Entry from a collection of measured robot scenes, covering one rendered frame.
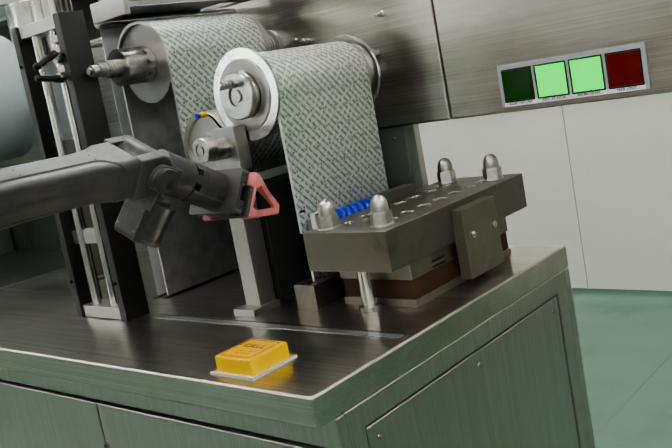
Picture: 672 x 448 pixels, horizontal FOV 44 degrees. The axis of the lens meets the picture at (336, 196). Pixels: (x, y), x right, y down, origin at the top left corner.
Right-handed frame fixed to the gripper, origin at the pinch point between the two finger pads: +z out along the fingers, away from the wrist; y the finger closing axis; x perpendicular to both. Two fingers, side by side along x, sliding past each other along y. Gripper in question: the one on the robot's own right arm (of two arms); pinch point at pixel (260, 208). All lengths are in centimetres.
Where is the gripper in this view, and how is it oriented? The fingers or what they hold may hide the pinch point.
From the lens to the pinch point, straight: 126.6
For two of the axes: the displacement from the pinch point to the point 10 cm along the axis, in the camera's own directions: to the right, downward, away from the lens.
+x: 1.5, -9.6, 2.5
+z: 6.5, 2.8, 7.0
